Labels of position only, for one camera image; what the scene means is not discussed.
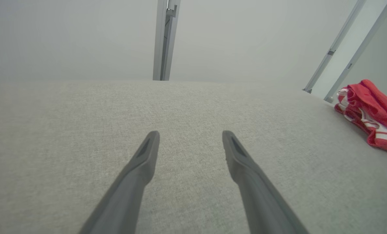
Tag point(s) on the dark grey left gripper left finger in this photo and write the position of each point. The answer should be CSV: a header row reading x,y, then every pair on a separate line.
x,y
131,185

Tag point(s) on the grey metal partition post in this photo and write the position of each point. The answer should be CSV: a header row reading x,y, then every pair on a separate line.
x,y
333,48
162,39
352,61

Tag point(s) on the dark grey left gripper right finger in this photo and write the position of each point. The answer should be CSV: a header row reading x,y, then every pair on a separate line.
x,y
255,191

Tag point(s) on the red shorts white striped trim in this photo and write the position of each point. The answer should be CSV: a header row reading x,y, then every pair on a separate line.
x,y
372,107

